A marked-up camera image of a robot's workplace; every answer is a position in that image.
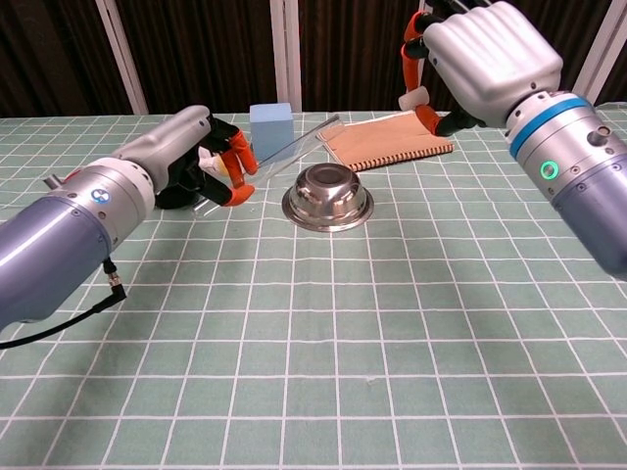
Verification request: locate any white rubber stopper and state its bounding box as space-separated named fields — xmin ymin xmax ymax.
xmin=397 ymin=87 xmax=430 ymax=112

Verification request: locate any black white plush toy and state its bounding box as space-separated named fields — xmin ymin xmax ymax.
xmin=155 ymin=146 xmax=231 ymax=212

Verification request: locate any blue foam cube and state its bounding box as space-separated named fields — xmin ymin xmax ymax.
xmin=249 ymin=102 xmax=296 ymax=163

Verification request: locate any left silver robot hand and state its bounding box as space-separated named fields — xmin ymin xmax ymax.
xmin=111 ymin=105 xmax=257 ymax=210

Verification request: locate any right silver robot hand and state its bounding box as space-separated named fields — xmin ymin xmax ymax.
xmin=397 ymin=0 xmax=564 ymax=138

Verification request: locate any dark curtain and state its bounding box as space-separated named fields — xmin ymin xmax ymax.
xmin=0 ymin=0 xmax=627 ymax=118

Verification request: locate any clear glass tube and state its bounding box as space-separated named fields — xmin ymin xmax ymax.
xmin=193 ymin=113 xmax=343 ymax=216

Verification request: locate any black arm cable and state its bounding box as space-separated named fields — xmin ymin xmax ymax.
xmin=0 ymin=258 xmax=128 ymax=350

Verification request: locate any upturned steel bowl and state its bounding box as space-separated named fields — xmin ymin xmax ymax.
xmin=282 ymin=164 xmax=376 ymax=232

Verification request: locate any brown spiral notebook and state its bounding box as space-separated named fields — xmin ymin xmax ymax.
xmin=313 ymin=110 xmax=455 ymax=173

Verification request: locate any green checkered tablecloth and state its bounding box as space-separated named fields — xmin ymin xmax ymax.
xmin=0 ymin=101 xmax=627 ymax=470

